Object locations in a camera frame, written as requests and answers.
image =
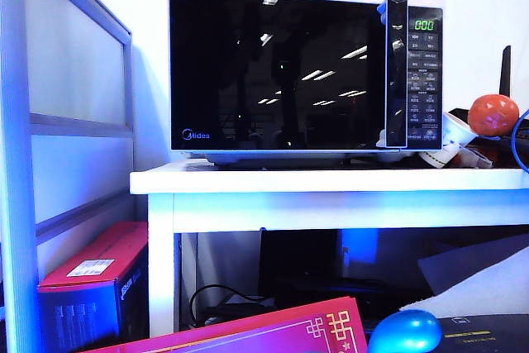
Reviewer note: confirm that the dark red box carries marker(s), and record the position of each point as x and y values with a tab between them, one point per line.
512	158

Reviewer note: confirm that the red and black cardboard box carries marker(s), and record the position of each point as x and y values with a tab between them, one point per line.
80	307

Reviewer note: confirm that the white table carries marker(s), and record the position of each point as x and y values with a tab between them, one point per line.
289	204

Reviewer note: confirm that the frosted office partition panel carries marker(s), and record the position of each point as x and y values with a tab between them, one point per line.
74	59

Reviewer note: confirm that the white paper cup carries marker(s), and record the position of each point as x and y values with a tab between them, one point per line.
454	132

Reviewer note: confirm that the black box gold print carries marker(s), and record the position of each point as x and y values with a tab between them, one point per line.
487	336

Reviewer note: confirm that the black router with antenna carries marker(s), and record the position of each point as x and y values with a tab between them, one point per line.
505	72

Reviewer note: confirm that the orange fruit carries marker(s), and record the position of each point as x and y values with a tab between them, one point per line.
494	115

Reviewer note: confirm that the black Midea microwave oven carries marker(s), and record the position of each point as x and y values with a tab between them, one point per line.
268	80

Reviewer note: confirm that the small white red box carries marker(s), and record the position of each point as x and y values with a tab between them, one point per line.
479	158

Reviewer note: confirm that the pink gift box gold pattern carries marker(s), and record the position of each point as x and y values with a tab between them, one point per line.
248	334

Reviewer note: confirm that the white foam sheet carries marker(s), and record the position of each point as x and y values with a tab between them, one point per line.
487	282

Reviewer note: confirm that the black white microwave oven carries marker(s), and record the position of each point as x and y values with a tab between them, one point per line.
425	80

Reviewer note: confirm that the glossy blue egg-shaped object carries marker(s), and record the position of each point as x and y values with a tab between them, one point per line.
404	332

